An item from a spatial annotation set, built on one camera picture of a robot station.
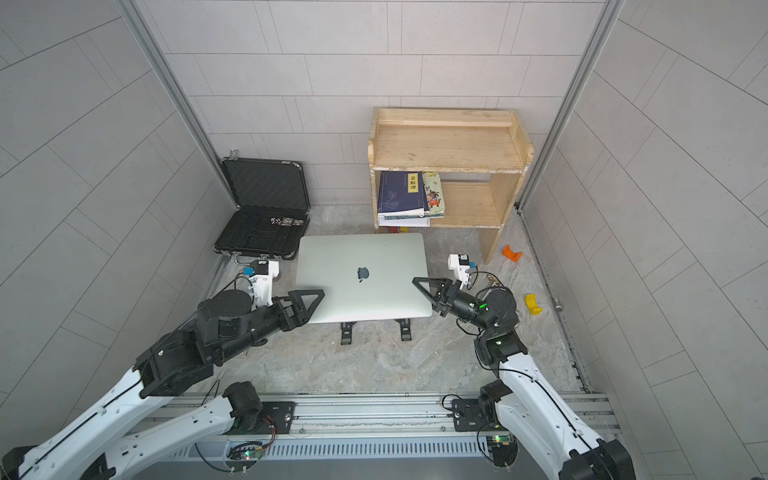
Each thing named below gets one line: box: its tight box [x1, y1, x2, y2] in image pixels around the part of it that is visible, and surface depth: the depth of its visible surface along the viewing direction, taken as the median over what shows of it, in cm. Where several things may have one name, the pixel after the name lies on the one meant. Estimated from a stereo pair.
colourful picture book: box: [422, 171, 445, 219], surface depth 87 cm
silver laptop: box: [296, 233, 433, 324], surface depth 67 cm
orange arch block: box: [501, 244, 523, 263], surface depth 104 cm
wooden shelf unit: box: [368, 107, 534, 264], surface depth 80 cm
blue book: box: [378, 171, 429, 217], surface depth 86 cm
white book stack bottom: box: [377, 213, 431, 227], surface depth 82 cm
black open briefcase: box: [214, 150, 311, 261], surface depth 107 cm
